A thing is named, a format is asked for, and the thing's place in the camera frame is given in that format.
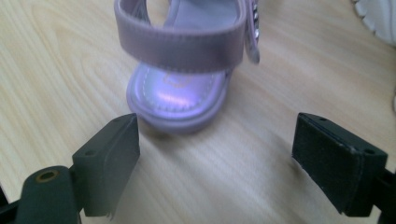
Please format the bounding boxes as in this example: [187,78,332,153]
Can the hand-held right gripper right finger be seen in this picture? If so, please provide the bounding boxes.
[291,112,389,217]

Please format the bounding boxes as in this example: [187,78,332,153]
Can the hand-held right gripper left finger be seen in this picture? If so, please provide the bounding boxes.
[71,112,141,219]

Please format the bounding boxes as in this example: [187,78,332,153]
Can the purple sandal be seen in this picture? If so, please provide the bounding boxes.
[113,0,262,135]

